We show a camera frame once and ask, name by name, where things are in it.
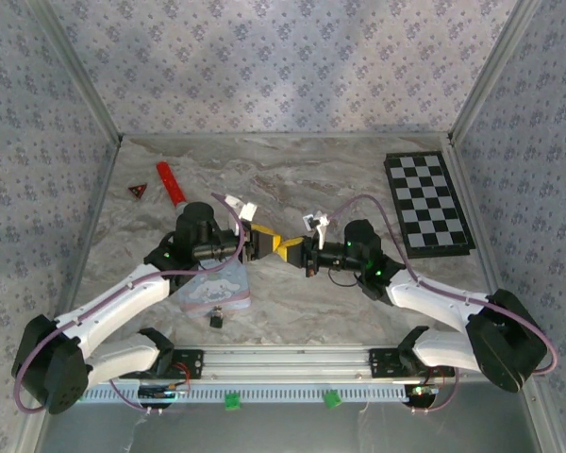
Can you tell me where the clear printed plastic bag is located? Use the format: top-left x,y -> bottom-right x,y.
169,261 -> 254,314

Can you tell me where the red tube with silver end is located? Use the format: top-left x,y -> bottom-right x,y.
156,162 -> 190,214

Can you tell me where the black and grey chessboard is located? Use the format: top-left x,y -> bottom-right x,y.
383,150 -> 476,260

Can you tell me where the grey metal sheet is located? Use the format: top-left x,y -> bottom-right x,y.
32,382 -> 548,453

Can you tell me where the thin black wire loop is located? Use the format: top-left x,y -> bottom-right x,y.
328,271 -> 360,288

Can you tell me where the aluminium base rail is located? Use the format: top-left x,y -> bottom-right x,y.
112,344 -> 458,381

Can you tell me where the aluminium frame side rail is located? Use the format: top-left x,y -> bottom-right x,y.
51,139 -> 124,327
447,140 -> 501,296

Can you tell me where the grey slotted cable duct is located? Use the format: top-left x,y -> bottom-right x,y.
82,381 -> 408,405

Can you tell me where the thin red wire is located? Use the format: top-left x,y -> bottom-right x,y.
424,363 -> 447,386
172,361 -> 193,392

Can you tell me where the aluminium frame corner post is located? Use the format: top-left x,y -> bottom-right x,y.
446,0 -> 544,143
27,0 -> 125,143

